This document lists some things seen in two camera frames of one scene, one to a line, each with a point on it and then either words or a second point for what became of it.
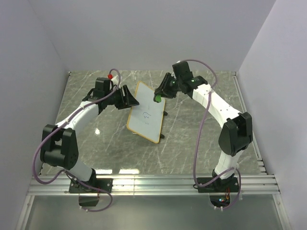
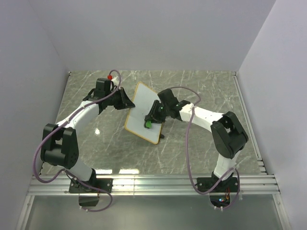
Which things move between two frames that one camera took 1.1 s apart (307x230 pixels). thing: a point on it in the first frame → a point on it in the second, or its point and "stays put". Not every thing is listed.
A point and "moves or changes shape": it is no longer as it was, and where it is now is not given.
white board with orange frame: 146,116 stays put
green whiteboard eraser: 158,98 moves or changes shape
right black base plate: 219,185 stays put
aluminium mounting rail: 151,185 stays put
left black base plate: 104,184 stays put
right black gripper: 165,91 → 152,117
